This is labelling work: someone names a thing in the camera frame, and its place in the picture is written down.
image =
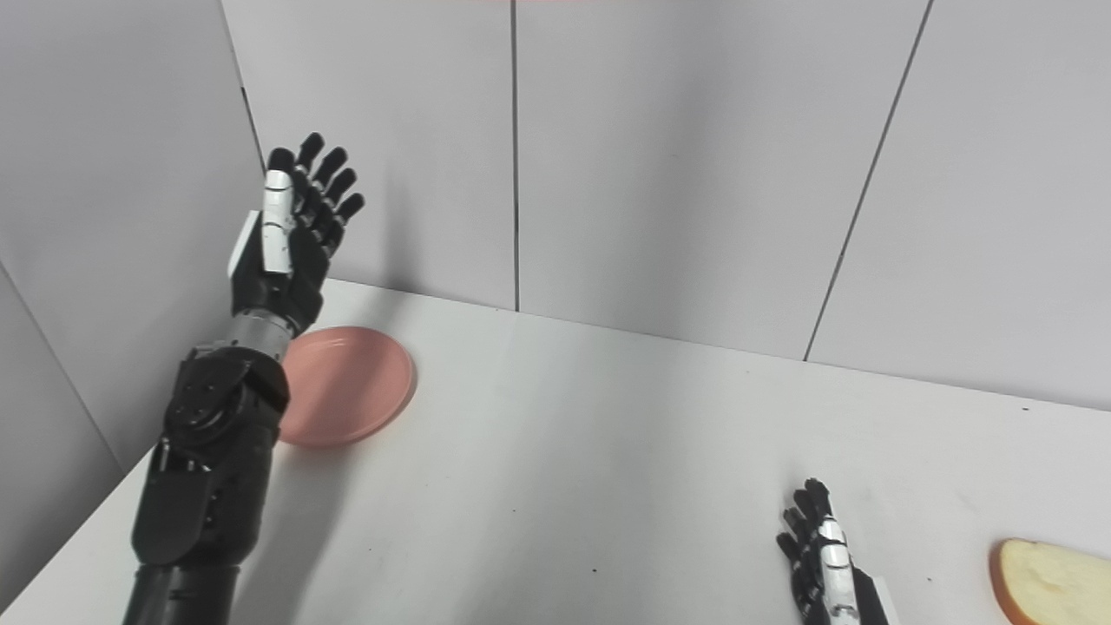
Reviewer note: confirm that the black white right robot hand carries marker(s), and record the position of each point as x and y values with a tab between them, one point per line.
825	582

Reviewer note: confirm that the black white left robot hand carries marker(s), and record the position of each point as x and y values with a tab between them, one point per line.
282	278

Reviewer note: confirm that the pink round plate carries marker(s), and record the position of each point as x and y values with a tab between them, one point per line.
347	386

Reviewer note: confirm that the slice of white bread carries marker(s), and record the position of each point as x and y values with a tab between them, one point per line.
1050	586

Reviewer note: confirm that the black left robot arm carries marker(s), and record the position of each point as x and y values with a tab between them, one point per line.
213	469

